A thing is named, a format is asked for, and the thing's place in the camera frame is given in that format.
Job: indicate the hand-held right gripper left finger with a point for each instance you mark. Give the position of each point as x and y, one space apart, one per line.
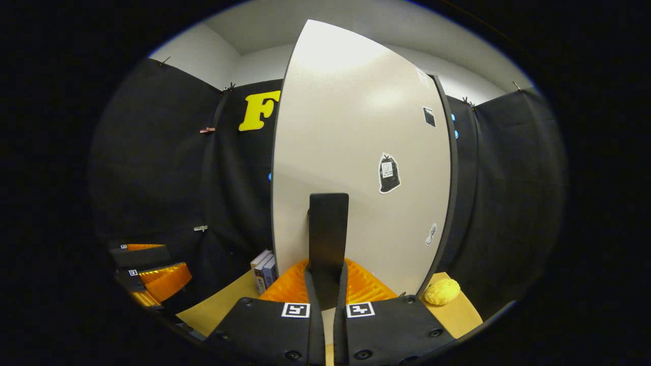
315 335

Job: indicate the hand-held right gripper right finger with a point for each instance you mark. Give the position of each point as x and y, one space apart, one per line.
341 335

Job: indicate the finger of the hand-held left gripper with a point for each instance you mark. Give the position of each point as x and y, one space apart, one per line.
163 279
142 256

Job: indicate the dark grey cabinet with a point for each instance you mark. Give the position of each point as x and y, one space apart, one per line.
450 203

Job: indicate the beige cabinet door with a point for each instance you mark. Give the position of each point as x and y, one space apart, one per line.
330 127

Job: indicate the silver cloth clip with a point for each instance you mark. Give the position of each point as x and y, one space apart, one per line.
201 228

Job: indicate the black backdrop cloth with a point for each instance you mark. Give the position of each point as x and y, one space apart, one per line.
152 178

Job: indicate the yellow lemon toy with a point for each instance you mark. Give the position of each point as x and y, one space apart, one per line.
442 292

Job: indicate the wooden cloth clip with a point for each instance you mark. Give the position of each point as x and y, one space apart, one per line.
207 130

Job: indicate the black cloth clip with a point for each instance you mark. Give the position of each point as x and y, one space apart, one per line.
516 85
468 101
164 61
228 87

